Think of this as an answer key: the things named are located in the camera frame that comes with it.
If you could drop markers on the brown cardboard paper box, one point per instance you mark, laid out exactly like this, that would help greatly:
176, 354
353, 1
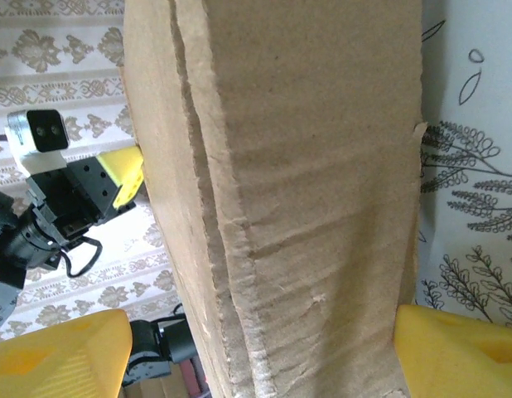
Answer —
301, 166

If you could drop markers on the floral table cover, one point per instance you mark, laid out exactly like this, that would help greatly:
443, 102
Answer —
467, 166

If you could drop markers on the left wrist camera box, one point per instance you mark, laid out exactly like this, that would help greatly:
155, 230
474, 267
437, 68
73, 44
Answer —
46, 130

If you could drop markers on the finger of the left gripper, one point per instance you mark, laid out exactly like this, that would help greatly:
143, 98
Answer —
115, 174

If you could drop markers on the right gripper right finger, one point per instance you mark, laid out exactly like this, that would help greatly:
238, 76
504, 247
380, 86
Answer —
459, 356

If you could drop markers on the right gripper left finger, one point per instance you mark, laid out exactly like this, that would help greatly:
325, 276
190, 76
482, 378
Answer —
53, 365

